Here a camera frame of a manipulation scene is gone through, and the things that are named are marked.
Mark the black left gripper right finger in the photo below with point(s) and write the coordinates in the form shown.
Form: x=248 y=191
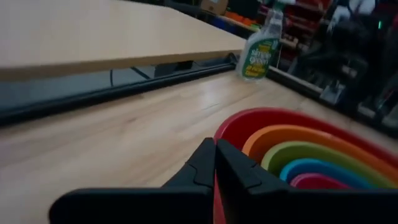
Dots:
x=280 y=207

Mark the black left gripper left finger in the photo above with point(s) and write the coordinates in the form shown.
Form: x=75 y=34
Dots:
x=155 y=205

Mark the small pink bowl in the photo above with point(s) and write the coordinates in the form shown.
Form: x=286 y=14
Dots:
x=317 y=182

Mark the blue bowl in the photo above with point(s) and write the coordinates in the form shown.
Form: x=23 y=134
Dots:
x=308 y=165

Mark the green bowl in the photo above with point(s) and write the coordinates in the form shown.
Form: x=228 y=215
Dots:
x=298 y=149

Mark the orange bowl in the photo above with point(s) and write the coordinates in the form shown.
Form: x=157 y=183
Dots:
x=280 y=132

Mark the large red bowl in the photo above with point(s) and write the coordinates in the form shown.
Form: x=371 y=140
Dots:
x=248 y=124

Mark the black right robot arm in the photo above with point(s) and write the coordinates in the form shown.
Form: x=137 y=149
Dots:
x=357 y=56

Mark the storage shelf with bins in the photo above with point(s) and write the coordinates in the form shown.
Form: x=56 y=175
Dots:
x=304 y=21

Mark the cleaner spray bottle green label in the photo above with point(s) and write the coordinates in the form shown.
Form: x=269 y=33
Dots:
x=258 y=56

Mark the light wood desk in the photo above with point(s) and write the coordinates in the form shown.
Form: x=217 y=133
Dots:
x=109 y=34

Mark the brown cardboard box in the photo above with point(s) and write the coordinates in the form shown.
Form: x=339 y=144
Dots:
x=214 y=6

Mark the black aluminium table frame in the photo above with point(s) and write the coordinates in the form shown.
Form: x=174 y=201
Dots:
x=93 y=93

